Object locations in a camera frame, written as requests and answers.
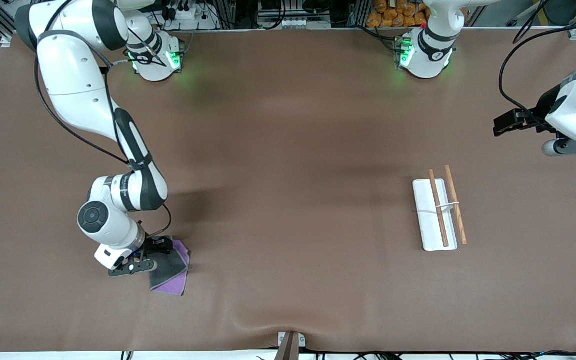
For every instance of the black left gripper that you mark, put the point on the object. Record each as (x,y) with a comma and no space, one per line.
(541,111)

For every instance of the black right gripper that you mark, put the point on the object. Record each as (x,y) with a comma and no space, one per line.
(156,245)

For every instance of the grey and purple towel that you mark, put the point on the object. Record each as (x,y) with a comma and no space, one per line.
(173,277)

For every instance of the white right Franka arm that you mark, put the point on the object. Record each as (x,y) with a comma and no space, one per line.
(68,70)

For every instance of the white towel rack wooden rods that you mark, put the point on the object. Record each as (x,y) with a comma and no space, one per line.
(425,210)

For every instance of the brown table mat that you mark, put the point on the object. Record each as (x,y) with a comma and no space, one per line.
(288,150)

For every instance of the orange round items pile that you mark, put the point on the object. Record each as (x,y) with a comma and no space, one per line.
(393,17)

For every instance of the white terminal block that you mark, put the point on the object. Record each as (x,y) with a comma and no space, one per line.
(303,23)

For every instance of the white power strip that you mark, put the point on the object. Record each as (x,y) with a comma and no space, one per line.
(188,14)

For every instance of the brown wooden post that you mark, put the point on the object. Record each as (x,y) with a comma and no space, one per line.
(288,350)

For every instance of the grey metal table bracket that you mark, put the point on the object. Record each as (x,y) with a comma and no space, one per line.
(302,341)

